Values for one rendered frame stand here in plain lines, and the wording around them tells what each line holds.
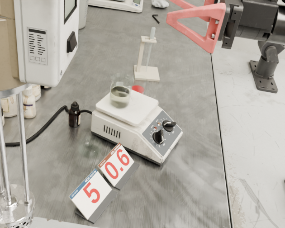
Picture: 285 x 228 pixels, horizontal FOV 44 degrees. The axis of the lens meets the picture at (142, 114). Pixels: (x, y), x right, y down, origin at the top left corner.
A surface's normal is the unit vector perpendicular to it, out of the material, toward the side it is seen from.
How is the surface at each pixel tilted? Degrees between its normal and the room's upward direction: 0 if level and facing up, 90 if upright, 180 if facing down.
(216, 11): 90
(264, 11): 90
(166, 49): 0
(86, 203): 40
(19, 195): 0
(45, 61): 90
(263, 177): 0
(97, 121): 90
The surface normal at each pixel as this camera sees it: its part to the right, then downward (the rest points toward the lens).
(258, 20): -0.10, 0.59
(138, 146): -0.45, 0.48
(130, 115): 0.14, -0.79
